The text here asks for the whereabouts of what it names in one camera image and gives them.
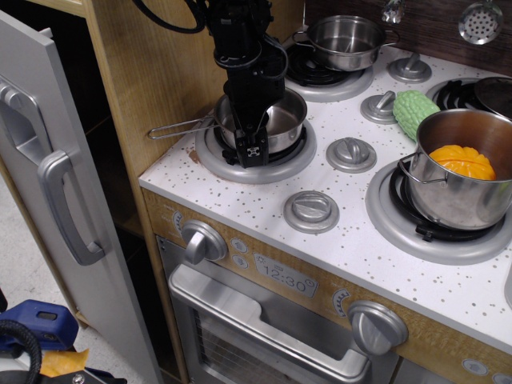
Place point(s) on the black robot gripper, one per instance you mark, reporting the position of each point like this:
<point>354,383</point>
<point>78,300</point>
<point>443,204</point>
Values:
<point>255,64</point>

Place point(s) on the small steel long-handled pan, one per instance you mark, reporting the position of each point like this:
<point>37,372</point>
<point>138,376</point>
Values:
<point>283,123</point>

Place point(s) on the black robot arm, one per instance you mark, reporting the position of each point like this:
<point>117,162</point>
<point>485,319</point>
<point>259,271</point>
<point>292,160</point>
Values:
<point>255,10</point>

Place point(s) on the black front left burner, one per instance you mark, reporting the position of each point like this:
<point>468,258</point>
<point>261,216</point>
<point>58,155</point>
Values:
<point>231,157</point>

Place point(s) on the black burner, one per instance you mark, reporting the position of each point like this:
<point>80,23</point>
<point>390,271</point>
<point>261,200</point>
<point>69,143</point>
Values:
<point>231,157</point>
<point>456,94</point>
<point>303,70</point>
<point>429,230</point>

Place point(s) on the grey stovetop knob front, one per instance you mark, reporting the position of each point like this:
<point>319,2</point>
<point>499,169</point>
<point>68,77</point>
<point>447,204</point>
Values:
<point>311,212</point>

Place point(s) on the grey stovetop knob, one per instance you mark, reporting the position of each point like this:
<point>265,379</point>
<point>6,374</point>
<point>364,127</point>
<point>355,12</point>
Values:
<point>311,212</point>
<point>410,70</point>
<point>351,155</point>
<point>379,108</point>

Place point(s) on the black rear left burner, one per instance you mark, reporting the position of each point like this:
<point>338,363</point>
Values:
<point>303,70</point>

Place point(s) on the grey stovetop knob middle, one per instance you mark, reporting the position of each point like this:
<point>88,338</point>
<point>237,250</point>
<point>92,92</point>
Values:
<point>351,155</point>

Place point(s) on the silver oven dial left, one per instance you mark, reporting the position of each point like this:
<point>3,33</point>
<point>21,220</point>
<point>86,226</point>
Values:
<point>203,242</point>

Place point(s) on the silver oven dial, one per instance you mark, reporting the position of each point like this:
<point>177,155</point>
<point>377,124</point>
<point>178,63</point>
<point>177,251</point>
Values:
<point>376,329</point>
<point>203,242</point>

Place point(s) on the grey stovetop knob upper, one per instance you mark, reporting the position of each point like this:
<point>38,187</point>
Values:
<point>379,108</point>

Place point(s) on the black front right burner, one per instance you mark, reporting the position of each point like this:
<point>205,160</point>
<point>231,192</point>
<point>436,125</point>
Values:
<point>429,230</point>

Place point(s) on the green plastic bitter gourd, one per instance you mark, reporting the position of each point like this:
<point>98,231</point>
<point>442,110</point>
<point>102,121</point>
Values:
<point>410,108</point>

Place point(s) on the grey stovetop knob rear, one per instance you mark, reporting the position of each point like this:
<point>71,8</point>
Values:
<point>410,70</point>

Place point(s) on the hanging steel utensil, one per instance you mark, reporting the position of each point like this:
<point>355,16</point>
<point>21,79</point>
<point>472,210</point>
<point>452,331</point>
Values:
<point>393,11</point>

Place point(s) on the steel pot front right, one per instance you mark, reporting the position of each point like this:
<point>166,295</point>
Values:
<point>448,198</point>

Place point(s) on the black rear right burner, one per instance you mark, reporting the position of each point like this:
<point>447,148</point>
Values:
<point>456,94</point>

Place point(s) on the orange plastic toy pumpkin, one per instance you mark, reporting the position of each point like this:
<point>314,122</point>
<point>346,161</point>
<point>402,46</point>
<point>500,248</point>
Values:
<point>465,161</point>

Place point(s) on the grey fridge door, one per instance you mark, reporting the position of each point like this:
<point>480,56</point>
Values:
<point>44,148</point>

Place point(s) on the silver oven dial right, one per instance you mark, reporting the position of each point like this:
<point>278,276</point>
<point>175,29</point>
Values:
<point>376,329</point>

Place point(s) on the dark pot lid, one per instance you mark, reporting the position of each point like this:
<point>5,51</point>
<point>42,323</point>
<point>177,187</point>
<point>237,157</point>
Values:
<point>495,94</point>

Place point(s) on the hanging steel skimmer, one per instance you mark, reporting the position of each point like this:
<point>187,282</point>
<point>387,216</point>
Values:
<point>480,23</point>

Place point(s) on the blue device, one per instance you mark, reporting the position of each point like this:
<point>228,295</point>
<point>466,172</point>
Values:
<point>53,325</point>

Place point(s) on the yellow tape piece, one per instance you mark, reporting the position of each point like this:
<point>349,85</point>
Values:
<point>57,363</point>

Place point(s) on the steel two-handled pot rear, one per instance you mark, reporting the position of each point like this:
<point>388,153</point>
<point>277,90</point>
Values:
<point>345,43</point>

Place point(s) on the silver oven door handle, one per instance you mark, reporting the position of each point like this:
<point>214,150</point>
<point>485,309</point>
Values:
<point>244,315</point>

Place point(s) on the grey fridge door handle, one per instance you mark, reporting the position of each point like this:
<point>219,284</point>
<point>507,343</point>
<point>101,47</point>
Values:
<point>50,173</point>

